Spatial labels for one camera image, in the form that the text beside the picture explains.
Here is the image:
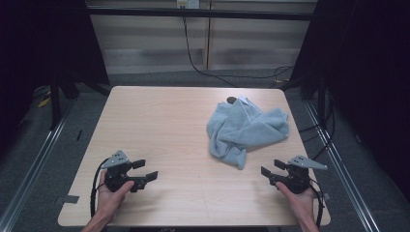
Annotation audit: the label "person's left hand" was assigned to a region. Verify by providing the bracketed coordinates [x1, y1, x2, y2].
[96, 169, 135, 224]

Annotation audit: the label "hand-held gripper black cable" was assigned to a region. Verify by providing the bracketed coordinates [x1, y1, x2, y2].
[90, 157, 111, 218]
[308, 178, 325, 230]

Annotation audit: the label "long black wall cable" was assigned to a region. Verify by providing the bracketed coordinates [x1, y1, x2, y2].
[182, 8, 295, 89]

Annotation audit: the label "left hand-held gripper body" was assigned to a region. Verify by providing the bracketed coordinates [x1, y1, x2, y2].
[101, 149, 147, 193]

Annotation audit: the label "white wall outlet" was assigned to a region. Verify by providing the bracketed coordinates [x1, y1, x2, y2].
[176, 0, 201, 10]

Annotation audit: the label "light blue towel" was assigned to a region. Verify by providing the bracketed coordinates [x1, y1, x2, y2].
[206, 95, 290, 171]

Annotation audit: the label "right hand-held gripper black cable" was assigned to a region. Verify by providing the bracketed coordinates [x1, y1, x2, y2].
[308, 178, 325, 230]

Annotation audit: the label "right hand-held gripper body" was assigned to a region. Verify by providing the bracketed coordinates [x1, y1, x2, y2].
[273, 155, 329, 195]

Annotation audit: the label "person's right hand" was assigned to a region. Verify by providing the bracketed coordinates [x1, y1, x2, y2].
[275, 181, 319, 224]

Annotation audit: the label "black floor cables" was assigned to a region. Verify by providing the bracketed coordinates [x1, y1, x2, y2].
[297, 91, 337, 161]

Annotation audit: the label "metal floor rail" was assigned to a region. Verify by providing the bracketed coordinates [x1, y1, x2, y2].
[0, 98, 77, 232]
[303, 100, 382, 232]

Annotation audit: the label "black horizontal bar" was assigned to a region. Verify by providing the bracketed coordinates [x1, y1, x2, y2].
[86, 7, 319, 22]

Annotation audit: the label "black metal stand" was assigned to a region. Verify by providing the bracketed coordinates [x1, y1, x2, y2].
[48, 72, 110, 131]
[278, 72, 328, 125]

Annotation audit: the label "dark curtain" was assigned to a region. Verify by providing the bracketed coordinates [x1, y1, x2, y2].
[0, 0, 111, 158]
[289, 0, 410, 202]

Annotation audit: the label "left hand-held gripper black cable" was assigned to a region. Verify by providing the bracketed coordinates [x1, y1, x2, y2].
[90, 157, 111, 218]

